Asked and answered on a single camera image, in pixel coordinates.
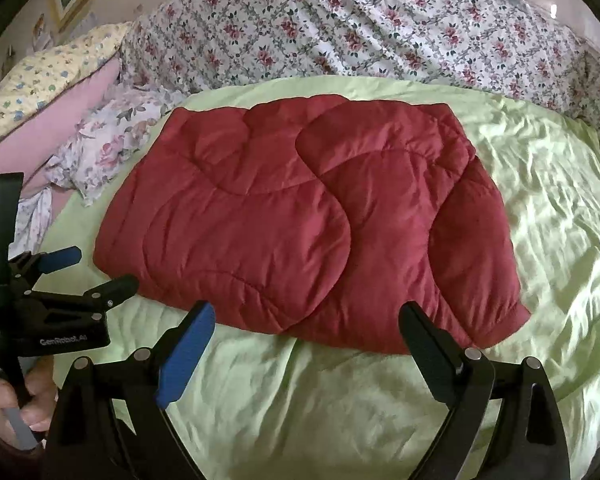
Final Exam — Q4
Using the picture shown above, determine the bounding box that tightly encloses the person's left hand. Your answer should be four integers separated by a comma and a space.
0, 355, 59, 438

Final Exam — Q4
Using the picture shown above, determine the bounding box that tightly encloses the red rose floral quilt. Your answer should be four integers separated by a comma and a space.
119, 0, 600, 178

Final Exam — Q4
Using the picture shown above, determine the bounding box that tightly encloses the white large-flower pillow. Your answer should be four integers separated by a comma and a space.
44, 86, 187, 207

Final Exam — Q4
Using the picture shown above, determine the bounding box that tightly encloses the red quilted jacket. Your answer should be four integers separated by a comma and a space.
93, 94, 532, 357

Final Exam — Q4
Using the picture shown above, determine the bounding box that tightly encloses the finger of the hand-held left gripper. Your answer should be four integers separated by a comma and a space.
17, 273, 140, 322
9, 245, 84, 282

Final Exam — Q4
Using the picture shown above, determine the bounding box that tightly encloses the light green bed sheet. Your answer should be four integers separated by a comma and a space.
39, 75, 600, 480

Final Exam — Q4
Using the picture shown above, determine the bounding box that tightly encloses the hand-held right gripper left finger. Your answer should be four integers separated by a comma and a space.
40, 301, 217, 480

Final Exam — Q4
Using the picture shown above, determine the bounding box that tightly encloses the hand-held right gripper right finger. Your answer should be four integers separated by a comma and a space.
399, 301, 572, 480

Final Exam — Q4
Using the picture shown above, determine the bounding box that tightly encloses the yellow floral pillow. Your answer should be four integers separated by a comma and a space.
0, 22, 134, 152

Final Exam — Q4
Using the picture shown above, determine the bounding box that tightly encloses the white floral cloth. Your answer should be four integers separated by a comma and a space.
11, 187, 57, 258

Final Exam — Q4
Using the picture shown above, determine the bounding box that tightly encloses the pink pillow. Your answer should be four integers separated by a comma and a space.
0, 57, 125, 203

